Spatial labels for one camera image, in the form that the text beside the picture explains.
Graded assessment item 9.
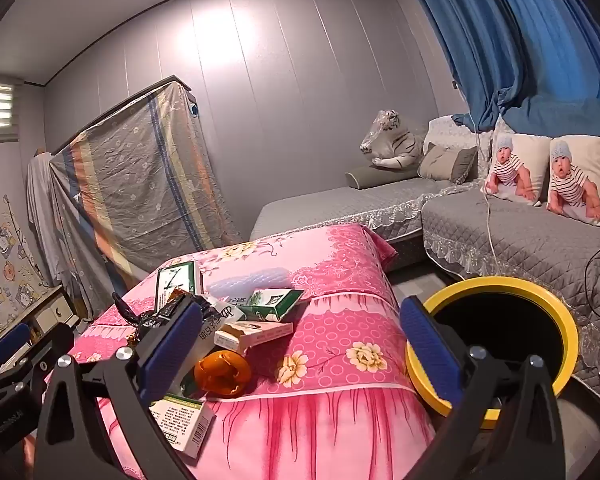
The green milk carton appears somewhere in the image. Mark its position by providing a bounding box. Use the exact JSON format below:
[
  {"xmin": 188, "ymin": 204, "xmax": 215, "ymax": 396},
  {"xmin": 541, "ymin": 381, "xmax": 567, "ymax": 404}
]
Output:
[{"xmin": 235, "ymin": 287, "xmax": 306, "ymax": 322}]

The yellow rimmed black bin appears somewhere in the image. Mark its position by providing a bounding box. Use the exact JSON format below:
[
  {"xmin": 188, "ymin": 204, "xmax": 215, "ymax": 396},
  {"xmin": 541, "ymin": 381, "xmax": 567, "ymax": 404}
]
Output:
[{"xmin": 405, "ymin": 276, "xmax": 600, "ymax": 480}]

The white green medicine box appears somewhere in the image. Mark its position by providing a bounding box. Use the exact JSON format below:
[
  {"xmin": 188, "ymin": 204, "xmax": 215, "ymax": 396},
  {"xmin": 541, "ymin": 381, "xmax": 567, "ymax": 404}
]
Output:
[{"xmin": 149, "ymin": 394, "xmax": 217, "ymax": 460}]

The black snack wrapper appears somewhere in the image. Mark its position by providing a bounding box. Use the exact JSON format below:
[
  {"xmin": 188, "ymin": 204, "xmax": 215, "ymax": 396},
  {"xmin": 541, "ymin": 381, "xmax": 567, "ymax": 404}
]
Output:
[{"xmin": 112, "ymin": 287, "xmax": 211, "ymax": 343}]

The orange peel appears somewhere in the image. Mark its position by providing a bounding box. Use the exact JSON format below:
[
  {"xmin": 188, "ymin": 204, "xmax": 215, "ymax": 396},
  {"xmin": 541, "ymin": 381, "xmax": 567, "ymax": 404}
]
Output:
[{"xmin": 195, "ymin": 350, "xmax": 252, "ymax": 400}]

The white drawer cabinet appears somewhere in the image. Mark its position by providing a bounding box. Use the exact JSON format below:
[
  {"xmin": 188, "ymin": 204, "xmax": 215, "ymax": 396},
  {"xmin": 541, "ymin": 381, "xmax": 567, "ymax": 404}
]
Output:
[{"xmin": 10, "ymin": 285, "xmax": 81, "ymax": 341}]

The striped sheet over rack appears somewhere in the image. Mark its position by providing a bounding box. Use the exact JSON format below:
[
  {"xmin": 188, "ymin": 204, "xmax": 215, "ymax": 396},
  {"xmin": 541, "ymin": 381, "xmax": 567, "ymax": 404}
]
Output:
[{"xmin": 49, "ymin": 76, "xmax": 243, "ymax": 306}]

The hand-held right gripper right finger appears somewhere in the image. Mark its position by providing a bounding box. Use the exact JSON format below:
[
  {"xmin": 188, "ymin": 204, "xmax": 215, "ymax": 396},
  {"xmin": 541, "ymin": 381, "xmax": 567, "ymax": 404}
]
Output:
[{"xmin": 399, "ymin": 295, "xmax": 567, "ymax": 480}]

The grey bolster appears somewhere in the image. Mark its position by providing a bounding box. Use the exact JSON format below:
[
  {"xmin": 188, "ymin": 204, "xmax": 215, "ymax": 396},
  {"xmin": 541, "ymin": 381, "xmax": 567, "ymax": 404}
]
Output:
[{"xmin": 345, "ymin": 165, "xmax": 421, "ymax": 190}]

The grey hanging cloth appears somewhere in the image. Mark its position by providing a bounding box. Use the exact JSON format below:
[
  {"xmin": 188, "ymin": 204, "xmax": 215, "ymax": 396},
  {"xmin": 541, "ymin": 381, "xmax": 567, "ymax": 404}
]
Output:
[{"xmin": 26, "ymin": 152, "xmax": 76, "ymax": 281}]

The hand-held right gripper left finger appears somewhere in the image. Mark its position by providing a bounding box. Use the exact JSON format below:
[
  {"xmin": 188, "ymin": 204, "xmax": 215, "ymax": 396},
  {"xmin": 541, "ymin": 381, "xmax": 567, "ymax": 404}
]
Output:
[{"xmin": 34, "ymin": 294, "xmax": 204, "ymax": 480}]

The white cigarette box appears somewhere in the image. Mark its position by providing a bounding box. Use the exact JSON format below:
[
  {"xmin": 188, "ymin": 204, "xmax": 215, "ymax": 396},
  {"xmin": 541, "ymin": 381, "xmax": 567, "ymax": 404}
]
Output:
[{"xmin": 214, "ymin": 320, "xmax": 294, "ymax": 353}]

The grey cushion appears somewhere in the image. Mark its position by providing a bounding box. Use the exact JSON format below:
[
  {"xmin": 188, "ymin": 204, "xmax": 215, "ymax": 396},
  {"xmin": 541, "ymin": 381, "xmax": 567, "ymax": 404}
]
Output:
[{"xmin": 418, "ymin": 142, "xmax": 479, "ymax": 185}]

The blue curtain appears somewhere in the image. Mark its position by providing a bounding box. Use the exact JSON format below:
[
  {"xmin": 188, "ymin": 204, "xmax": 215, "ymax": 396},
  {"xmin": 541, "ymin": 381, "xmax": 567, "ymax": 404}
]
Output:
[{"xmin": 400, "ymin": 0, "xmax": 600, "ymax": 136}]

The white lace backrest cover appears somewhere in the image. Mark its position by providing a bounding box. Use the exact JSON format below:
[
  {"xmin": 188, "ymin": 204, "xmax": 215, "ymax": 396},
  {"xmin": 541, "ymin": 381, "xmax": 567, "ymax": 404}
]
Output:
[{"xmin": 422, "ymin": 114, "xmax": 496, "ymax": 181}]

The cartoon wall poster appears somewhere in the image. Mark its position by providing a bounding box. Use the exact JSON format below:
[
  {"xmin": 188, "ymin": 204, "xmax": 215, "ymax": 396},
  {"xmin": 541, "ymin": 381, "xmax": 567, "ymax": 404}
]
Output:
[{"xmin": 0, "ymin": 195, "xmax": 48, "ymax": 346}]

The white tiger plush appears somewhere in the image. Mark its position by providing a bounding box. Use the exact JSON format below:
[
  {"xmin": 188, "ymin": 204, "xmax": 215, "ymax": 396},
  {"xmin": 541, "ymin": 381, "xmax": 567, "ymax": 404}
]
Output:
[{"xmin": 360, "ymin": 109, "xmax": 428, "ymax": 170}]

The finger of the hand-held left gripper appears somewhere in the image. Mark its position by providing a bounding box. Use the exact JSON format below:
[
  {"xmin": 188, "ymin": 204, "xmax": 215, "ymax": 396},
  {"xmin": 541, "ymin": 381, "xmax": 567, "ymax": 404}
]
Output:
[
  {"xmin": 0, "ymin": 326, "xmax": 76, "ymax": 401},
  {"xmin": 0, "ymin": 322, "xmax": 32, "ymax": 378}
]

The grey quilted sofa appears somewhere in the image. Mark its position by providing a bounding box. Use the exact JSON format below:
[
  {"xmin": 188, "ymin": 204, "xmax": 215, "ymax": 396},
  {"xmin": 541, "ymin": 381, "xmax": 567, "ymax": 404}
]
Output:
[{"xmin": 250, "ymin": 115, "xmax": 600, "ymax": 406}]

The white cable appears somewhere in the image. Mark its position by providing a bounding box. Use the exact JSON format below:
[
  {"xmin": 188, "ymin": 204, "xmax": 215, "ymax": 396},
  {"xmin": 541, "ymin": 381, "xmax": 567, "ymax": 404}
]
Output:
[{"xmin": 472, "ymin": 110, "xmax": 498, "ymax": 278}]

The baby print pillow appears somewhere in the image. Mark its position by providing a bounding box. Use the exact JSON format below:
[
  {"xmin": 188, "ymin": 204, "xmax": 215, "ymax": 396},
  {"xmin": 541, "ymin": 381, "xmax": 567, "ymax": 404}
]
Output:
[
  {"xmin": 546, "ymin": 135, "xmax": 600, "ymax": 231},
  {"xmin": 481, "ymin": 117, "xmax": 553, "ymax": 207}
]

